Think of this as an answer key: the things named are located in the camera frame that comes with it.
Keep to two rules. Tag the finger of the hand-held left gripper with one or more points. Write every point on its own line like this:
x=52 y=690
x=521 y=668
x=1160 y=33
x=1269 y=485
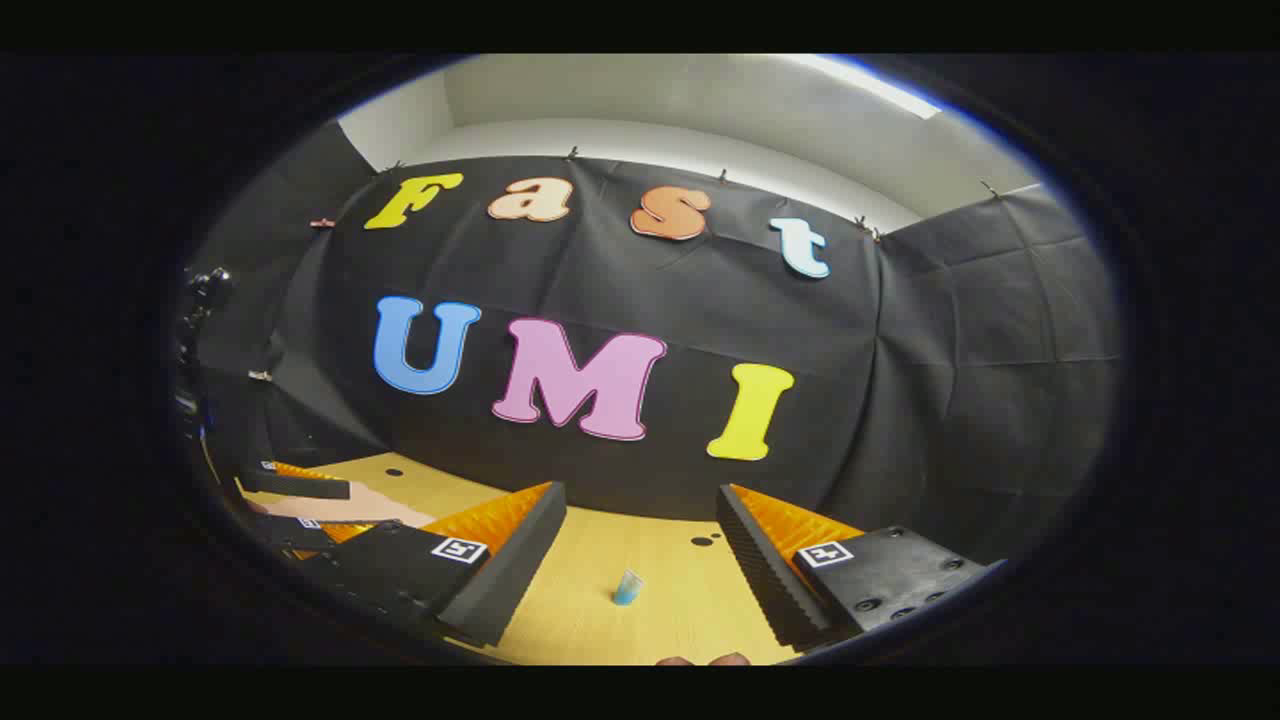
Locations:
x=300 y=535
x=300 y=487

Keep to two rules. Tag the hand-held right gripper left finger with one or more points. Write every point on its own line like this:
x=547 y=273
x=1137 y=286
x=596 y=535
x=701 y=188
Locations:
x=520 y=560

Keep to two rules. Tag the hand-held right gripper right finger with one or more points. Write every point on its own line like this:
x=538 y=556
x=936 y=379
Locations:
x=760 y=570

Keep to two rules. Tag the pink suitcase with black lining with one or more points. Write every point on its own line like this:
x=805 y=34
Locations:
x=360 y=503

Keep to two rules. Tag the pale blue squeeze tube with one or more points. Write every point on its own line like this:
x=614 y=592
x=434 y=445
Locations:
x=627 y=590

